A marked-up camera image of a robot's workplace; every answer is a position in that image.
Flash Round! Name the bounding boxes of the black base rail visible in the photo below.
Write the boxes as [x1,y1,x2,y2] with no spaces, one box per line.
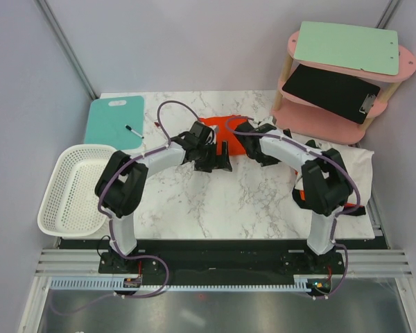
[98,240,344,285]

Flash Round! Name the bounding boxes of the teal cutting board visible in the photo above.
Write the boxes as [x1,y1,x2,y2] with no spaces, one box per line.
[84,96,145,150]

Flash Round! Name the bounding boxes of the white cloth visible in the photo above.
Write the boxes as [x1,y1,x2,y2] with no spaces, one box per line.
[291,139,374,216]

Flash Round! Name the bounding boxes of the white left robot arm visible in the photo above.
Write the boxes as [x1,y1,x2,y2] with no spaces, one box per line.
[94,121,232,273]

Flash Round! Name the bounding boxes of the shirts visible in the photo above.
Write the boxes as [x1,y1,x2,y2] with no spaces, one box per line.
[292,189,366,216]

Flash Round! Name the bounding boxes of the white cable duct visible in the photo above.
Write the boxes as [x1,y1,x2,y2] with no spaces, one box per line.
[49,276,312,292]

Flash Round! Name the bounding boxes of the black clipboard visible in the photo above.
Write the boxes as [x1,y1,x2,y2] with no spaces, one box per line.
[282,65,381,124]

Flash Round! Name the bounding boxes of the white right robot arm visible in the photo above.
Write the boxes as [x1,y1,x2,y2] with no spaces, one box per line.
[226,121,361,273]

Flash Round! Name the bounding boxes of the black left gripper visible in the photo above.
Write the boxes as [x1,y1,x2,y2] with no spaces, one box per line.
[195,141,232,173]

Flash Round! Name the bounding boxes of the pink three tier shelf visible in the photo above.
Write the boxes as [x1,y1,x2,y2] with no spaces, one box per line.
[271,32,416,144]

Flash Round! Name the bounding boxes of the black marker pen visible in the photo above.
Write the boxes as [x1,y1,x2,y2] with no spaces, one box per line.
[125,125,144,139]

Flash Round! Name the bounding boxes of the white plastic basket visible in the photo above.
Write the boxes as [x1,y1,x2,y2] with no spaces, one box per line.
[37,144,116,238]

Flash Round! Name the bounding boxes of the orange t shirt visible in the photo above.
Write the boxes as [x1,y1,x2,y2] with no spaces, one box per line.
[201,115,246,156]

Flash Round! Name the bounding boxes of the mint green board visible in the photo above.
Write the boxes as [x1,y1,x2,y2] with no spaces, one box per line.
[294,21,399,76]

